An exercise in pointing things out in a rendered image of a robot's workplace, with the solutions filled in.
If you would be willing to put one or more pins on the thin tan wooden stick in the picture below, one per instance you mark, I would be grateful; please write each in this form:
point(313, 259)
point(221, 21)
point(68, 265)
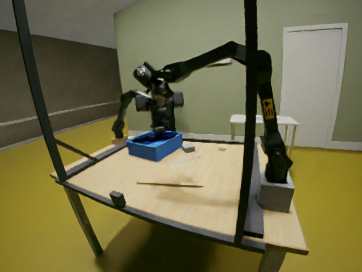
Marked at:
point(170, 184)

